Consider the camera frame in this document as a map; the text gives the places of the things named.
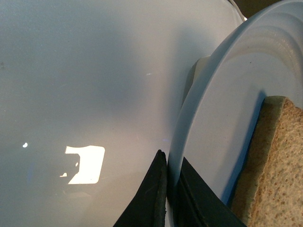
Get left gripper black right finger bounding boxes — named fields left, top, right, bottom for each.
left=174, top=158, right=245, bottom=227

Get white toaster power cable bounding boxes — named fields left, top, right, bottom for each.
left=227, top=0, right=248, bottom=21

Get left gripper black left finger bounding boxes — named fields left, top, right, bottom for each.
left=114, top=150, right=167, bottom=227

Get brown bread slice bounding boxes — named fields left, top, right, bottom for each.
left=231, top=96, right=303, bottom=227

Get white round plate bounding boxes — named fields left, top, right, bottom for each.
left=168, top=0, right=303, bottom=227

